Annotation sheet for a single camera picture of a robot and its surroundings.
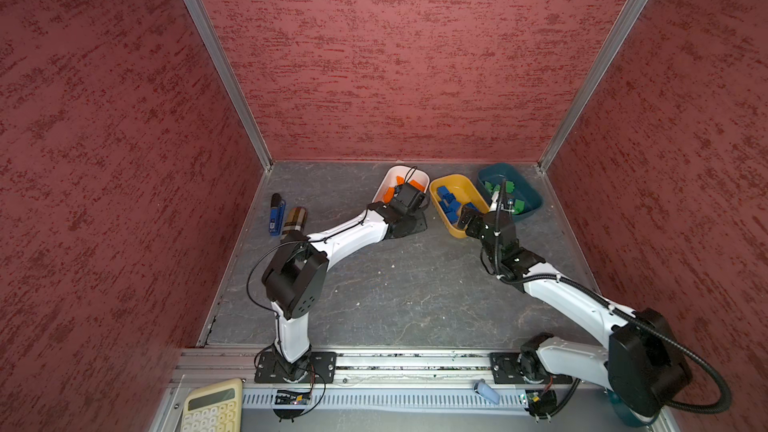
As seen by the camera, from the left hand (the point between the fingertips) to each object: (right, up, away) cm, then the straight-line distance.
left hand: (420, 229), depth 89 cm
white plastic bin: (+1, +17, +24) cm, 29 cm away
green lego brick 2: (+36, +13, +21) cm, 44 cm away
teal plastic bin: (+39, +9, +18) cm, 44 cm away
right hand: (+15, +4, -4) cm, 16 cm away
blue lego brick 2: (+12, +7, +17) cm, 22 cm away
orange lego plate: (+1, +14, +25) cm, 28 cm away
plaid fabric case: (-42, +2, +11) cm, 44 cm away
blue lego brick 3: (+13, +3, +13) cm, 19 cm away
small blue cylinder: (+14, -36, -20) cm, 44 cm away
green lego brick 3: (+36, +6, +14) cm, 39 cm away
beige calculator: (-49, -38, -22) cm, 66 cm away
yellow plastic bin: (+19, +12, +21) cm, 30 cm away
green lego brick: (+30, +13, +21) cm, 39 cm away
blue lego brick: (+11, +10, +20) cm, 25 cm away
